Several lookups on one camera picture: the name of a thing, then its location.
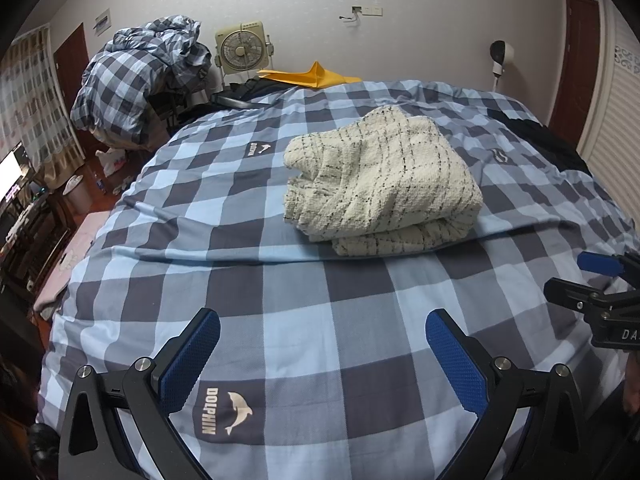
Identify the yellow cloth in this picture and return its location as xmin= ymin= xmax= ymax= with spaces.
xmin=257 ymin=61 xmax=361 ymax=89

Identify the white electrical panel box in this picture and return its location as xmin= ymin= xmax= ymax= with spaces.
xmin=93 ymin=9 xmax=112 ymax=36

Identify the beige box fan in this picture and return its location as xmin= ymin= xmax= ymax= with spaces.
xmin=215 ymin=21 xmax=274 ymax=76

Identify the bundled blue checkered quilt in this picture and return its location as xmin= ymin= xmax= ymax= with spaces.
xmin=70 ymin=14 xmax=212 ymax=152

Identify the computer monitor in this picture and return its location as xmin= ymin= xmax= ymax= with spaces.
xmin=0 ymin=146 xmax=29 ymax=200

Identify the patterned curtain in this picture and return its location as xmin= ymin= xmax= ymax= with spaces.
xmin=0 ymin=25 xmax=85 ymax=190

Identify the white louvered wardrobe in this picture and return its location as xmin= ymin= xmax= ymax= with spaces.
xmin=577 ymin=0 xmax=640 ymax=187

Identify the cream plaid tweed shirt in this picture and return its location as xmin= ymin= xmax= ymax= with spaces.
xmin=283 ymin=105 xmax=484 ymax=257

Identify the white wall camera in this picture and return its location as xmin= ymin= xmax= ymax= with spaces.
xmin=489 ymin=40 xmax=514 ymax=78

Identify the brown door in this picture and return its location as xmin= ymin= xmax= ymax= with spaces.
xmin=549 ymin=0 xmax=600 ymax=148

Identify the white plastic bag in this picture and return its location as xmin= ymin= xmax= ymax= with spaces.
xmin=96 ymin=148 xmax=127 ymax=178

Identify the wall socket with wires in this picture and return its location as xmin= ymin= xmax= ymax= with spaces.
xmin=338 ymin=6 xmax=384 ymax=23

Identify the black garment on bed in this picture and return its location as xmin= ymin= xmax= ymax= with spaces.
xmin=488 ymin=110 xmax=591 ymax=176

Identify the pink bench cushion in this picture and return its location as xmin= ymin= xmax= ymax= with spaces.
xmin=34 ymin=211 xmax=110 ymax=321

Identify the dark wooden desk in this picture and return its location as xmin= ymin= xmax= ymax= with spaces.
xmin=1 ymin=193 xmax=76 ymax=307

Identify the blue checkered bed sheet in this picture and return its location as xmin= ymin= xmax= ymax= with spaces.
xmin=38 ymin=80 xmax=639 ymax=479

